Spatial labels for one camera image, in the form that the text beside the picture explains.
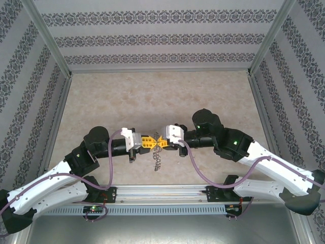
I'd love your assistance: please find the grey disc with wire rings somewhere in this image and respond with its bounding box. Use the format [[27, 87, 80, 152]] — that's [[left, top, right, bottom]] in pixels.
[[151, 131, 165, 172]]

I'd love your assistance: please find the left circuit board green light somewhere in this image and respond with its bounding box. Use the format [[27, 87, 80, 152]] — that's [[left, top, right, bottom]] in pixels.
[[83, 206, 104, 214]]

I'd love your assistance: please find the steel sheet panel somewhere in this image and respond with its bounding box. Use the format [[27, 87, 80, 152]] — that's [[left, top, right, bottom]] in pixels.
[[15, 203, 311, 244]]

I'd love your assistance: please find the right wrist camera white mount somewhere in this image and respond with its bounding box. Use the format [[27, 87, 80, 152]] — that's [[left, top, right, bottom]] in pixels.
[[165, 124, 188, 147]]

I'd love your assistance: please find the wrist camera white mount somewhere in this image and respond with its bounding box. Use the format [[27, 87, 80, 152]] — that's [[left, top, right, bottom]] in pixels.
[[165, 124, 188, 147], [119, 127, 143, 151]]

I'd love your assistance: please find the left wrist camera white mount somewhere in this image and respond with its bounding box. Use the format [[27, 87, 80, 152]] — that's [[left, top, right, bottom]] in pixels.
[[119, 127, 143, 151]]

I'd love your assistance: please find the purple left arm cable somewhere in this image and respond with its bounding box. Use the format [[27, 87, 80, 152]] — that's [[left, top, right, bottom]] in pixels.
[[0, 129, 122, 223]]

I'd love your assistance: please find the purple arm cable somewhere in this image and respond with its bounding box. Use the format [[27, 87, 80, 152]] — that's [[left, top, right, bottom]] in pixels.
[[178, 139, 325, 221], [0, 129, 122, 223]]

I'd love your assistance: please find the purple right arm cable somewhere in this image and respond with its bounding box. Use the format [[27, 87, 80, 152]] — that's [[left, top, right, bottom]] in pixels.
[[178, 139, 325, 221]]

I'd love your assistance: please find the aluminium left side rail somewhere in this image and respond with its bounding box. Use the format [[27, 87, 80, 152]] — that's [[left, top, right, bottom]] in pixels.
[[35, 73, 74, 187]]

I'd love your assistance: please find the aluminium mounting rail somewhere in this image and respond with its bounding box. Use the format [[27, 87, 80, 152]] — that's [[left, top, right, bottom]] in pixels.
[[71, 184, 287, 204]]

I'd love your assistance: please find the aluminium right side rail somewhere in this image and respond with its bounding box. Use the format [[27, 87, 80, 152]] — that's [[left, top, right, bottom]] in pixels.
[[247, 72, 289, 163]]

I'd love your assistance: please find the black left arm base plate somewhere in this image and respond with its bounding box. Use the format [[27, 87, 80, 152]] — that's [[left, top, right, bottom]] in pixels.
[[97, 186, 118, 204]]

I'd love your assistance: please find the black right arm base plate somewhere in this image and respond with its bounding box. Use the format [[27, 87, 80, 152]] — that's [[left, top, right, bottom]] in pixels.
[[206, 185, 253, 203]]

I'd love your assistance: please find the grey slotted cable duct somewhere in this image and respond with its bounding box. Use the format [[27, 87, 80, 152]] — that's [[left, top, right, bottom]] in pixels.
[[43, 204, 227, 217]]

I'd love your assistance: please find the aluminium back frame bar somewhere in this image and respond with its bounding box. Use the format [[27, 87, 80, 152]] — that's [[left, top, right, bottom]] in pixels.
[[69, 68, 251, 75]]

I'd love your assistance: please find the aluminium right corner post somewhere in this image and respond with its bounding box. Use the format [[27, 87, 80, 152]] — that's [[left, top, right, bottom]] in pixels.
[[246, 0, 298, 77]]

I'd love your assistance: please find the aluminium corner post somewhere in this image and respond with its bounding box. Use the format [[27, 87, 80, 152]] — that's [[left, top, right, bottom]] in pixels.
[[20, 0, 74, 77], [246, 0, 298, 77]]

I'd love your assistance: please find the aluminium left corner post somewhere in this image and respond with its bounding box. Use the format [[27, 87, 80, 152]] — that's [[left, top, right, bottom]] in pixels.
[[20, 0, 74, 77]]

